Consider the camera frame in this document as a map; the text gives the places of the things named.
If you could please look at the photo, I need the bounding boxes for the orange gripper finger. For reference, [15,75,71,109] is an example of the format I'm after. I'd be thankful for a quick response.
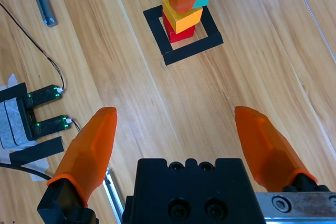
[234,105,330,193]
[37,106,118,224]

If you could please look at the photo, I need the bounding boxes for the yellow wooden cube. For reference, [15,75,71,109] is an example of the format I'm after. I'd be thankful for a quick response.
[161,0,204,35]

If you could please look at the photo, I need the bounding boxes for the red wooden cube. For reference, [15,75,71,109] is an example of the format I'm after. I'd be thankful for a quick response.
[161,8,197,44]

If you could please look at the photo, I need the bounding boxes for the black usb dongle green leds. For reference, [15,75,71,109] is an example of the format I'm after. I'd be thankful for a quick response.
[26,84,64,104]
[31,115,71,138]

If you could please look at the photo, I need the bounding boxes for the black tape strip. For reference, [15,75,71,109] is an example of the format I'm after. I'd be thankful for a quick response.
[9,136,65,167]

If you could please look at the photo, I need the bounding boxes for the black tape square outline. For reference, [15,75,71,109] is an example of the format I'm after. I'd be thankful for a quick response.
[143,5,225,66]

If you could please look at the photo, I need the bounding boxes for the black usb hub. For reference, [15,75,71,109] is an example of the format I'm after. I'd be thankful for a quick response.
[15,97,37,141]

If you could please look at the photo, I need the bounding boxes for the black tape piece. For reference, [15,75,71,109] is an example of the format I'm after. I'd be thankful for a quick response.
[0,82,28,103]

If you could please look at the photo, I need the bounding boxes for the thin black cable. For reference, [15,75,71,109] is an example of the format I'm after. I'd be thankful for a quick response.
[67,118,81,133]
[0,2,65,91]

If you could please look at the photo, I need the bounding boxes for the thick black cable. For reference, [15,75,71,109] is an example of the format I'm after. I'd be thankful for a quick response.
[0,162,52,182]

